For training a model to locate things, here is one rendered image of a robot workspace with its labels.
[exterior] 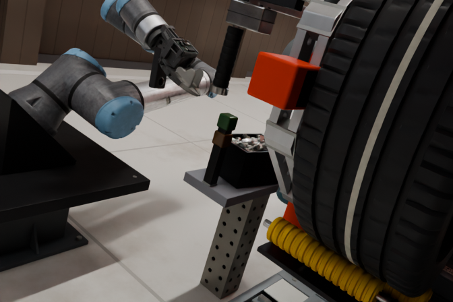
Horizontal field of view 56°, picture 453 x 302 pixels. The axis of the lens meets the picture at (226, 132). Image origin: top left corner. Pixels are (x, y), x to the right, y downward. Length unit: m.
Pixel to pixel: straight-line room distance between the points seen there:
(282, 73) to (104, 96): 0.82
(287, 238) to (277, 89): 0.39
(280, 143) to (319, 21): 0.21
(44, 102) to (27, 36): 2.51
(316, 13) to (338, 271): 0.48
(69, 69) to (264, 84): 0.91
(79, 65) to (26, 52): 2.50
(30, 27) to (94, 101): 2.59
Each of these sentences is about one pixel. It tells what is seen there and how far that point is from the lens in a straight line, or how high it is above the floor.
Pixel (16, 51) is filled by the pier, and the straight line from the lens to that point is 3.90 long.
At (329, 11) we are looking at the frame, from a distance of 0.72.
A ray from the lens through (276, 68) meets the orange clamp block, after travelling 0.64.
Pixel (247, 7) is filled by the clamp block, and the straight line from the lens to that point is 0.89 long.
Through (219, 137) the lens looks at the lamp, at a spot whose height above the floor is 0.60.
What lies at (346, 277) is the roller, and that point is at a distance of 0.88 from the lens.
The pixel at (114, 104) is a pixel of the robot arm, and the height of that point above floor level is 0.56.
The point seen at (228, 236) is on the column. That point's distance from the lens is 1.45.
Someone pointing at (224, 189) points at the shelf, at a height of 0.45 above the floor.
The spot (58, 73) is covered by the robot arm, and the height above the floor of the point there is 0.59.
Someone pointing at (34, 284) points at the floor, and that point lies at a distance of 1.48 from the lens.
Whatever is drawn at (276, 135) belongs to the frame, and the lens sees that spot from 0.74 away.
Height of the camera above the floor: 0.94
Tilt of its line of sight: 16 degrees down
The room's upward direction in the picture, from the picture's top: 16 degrees clockwise
